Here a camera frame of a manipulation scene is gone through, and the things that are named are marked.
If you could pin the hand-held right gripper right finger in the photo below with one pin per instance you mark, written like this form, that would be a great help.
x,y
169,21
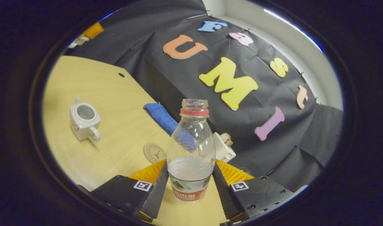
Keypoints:
x,y
224,197

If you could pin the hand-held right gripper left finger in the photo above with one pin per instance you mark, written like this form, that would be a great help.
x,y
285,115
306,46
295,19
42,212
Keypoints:
x,y
156,194

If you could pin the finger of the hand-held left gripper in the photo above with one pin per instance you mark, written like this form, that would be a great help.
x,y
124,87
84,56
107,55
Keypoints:
x,y
93,30

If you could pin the white teacup lid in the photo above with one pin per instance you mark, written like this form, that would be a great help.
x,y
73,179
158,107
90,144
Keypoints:
x,y
78,41

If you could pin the clear plastic water bottle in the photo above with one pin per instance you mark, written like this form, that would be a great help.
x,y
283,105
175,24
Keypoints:
x,y
191,175

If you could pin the round wooden coaster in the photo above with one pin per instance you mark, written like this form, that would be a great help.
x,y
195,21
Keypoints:
x,y
153,153

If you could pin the white square teacup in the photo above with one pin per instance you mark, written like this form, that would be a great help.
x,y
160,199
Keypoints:
x,y
84,124

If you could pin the white toaster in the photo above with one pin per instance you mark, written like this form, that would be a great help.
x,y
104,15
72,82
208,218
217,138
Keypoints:
x,y
224,150

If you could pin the toast slice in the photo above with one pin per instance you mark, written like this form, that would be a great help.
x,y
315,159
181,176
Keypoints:
x,y
226,138

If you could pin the blue towel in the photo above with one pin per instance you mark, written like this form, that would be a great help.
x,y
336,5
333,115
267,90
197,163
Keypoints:
x,y
161,117

